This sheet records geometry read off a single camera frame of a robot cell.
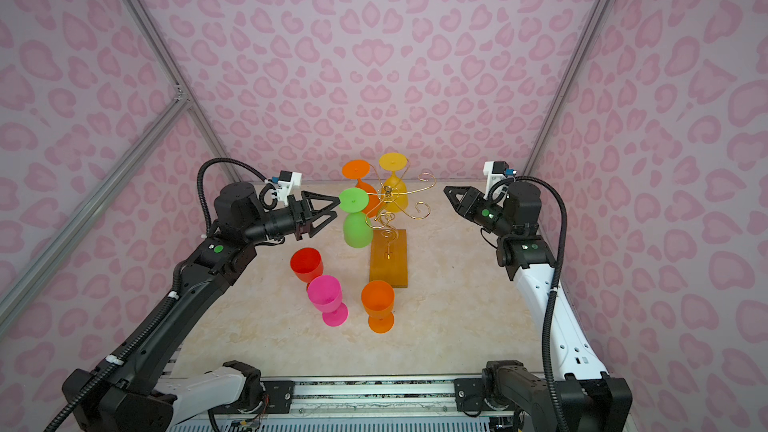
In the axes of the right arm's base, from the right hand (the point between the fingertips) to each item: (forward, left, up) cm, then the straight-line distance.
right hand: (449, 190), depth 69 cm
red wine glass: (-9, +36, -20) cm, 42 cm away
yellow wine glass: (+2, +13, -5) cm, 14 cm away
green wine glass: (-3, +22, -11) cm, 25 cm away
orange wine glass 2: (+10, +22, -3) cm, 24 cm away
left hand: (-7, +24, +3) cm, 25 cm away
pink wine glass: (-15, +31, -25) cm, 43 cm away
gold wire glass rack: (+2, +14, -22) cm, 26 cm away
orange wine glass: (-17, +17, -23) cm, 33 cm away
